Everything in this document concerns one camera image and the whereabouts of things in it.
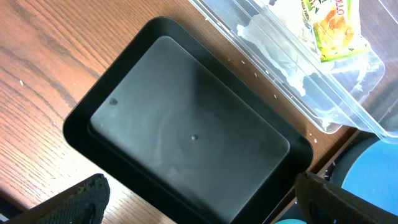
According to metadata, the clear plastic waste bin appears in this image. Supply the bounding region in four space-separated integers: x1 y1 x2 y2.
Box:
191 0 397 144

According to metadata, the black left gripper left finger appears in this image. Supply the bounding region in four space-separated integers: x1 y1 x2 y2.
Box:
6 174 110 224

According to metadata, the blue plate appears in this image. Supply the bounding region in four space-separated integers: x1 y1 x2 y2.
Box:
330 138 397 215

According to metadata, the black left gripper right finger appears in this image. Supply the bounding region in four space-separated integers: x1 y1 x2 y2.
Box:
294 172 397 224

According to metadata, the light blue rice bowl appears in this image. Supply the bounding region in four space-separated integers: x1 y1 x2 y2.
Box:
275 219 307 224

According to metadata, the white paper napkin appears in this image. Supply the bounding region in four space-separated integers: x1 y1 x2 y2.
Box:
237 1 385 96

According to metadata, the yellow green snack wrapper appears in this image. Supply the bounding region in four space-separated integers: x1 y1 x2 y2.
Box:
301 0 371 62

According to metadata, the black rectangular bin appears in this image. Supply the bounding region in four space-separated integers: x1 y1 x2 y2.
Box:
63 17 313 223

